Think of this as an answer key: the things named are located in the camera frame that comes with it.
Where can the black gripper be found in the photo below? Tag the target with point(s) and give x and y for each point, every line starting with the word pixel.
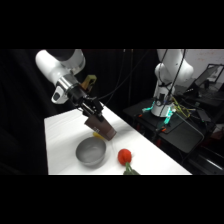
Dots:
pixel 89 106

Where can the brown plastic cup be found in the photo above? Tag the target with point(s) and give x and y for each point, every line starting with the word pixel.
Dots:
pixel 101 127

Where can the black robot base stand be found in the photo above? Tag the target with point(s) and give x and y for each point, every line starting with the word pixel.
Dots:
pixel 173 128

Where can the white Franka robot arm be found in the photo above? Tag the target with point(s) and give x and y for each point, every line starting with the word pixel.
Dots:
pixel 63 71

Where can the grey metal bowl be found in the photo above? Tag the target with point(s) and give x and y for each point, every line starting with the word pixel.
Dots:
pixel 91 152

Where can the red tomato toy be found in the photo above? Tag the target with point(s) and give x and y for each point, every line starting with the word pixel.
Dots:
pixel 124 156

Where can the green vegetable toy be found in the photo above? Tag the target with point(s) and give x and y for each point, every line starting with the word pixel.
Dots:
pixel 129 170

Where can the black laptop monitor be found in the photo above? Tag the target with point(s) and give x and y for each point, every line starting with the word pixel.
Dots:
pixel 208 76

